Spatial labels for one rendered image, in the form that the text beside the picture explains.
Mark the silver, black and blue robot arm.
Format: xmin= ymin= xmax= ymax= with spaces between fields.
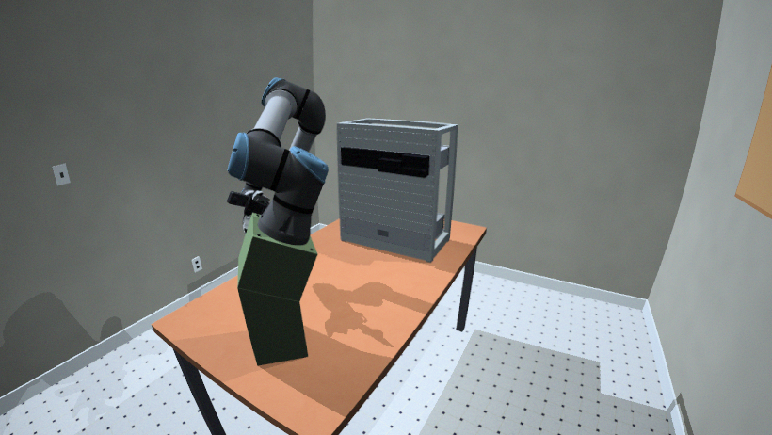
xmin=227 ymin=78 xmax=329 ymax=246

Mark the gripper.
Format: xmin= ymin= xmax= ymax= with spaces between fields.
xmin=243 ymin=191 xmax=270 ymax=234

